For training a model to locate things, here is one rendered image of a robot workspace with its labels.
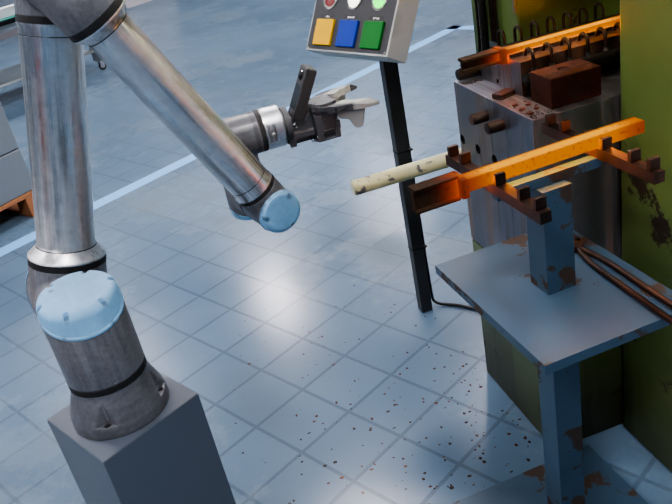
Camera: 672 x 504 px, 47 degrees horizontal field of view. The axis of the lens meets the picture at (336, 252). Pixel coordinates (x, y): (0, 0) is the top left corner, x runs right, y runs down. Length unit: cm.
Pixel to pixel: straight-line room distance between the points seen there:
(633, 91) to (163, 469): 120
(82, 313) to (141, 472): 33
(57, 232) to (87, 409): 34
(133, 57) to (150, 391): 62
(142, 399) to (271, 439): 87
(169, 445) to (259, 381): 103
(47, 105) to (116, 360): 48
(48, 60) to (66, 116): 10
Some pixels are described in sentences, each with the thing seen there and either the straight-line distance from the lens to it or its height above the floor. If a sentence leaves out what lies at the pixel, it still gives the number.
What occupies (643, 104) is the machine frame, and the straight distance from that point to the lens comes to 168.
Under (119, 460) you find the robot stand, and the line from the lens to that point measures 150.
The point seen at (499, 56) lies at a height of 100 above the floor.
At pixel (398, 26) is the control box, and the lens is 214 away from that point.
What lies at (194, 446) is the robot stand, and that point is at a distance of 160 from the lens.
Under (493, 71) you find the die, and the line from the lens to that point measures 190.
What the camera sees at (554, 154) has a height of 95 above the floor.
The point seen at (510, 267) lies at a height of 69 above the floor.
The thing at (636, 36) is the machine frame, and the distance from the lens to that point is 166.
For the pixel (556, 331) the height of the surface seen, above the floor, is 69.
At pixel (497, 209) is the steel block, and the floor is 63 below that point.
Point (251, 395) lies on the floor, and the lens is 250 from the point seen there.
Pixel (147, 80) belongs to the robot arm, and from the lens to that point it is 139.
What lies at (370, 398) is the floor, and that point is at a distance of 237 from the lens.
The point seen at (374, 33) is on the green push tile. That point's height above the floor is 101.
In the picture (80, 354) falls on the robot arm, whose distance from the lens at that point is 144.
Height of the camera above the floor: 150
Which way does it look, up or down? 28 degrees down
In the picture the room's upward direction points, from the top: 12 degrees counter-clockwise
